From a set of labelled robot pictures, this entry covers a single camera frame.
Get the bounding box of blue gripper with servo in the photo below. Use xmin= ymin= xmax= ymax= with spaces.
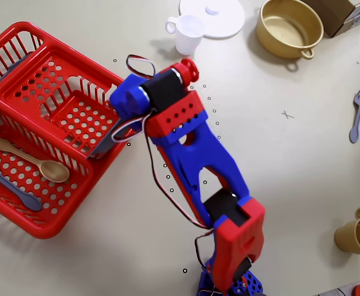
xmin=109 ymin=73 xmax=152 ymax=130

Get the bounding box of grey plastic plate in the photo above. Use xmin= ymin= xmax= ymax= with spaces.
xmin=86 ymin=118 xmax=134 ymax=160

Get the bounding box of white round plate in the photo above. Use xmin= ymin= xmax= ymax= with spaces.
xmin=179 ymin=0 xmax=246 ymax=39

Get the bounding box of white plastic cup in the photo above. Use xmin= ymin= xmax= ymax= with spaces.
xmin=165 ymin=14 xmax=206 ymax=57

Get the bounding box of beige plastic spoon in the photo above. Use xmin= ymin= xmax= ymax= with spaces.
xmin=0 ymin=138 xmax=70 ymax=183

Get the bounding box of grey plastic cutlery piece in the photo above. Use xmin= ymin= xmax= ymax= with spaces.
xmin=4 ymin=54 xmax=30 ymax=78

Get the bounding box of red plastic dish rack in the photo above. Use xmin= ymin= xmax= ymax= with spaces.
xmin=0 ymin=20 xmax=145 ymax=240

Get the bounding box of gold plastic pot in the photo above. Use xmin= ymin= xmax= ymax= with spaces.
xmin=256 ymin=0 xmax=325 ymax=72

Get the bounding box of brown cardboard box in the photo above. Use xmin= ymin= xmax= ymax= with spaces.
xmin=303 ymin=0 xmax=360 ymax=38

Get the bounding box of beige plastic mug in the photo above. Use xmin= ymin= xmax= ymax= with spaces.
xmin=333 ymin=205 xmax=360 ymax=255

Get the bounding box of gripper servo cable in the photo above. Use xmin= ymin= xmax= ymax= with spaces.
xmin=126 ymin=54 xmax=156 ymax=78

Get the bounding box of arm servo cable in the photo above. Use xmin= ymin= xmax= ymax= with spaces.
xmin=112 ymin=107 xmax=218 ymax=231

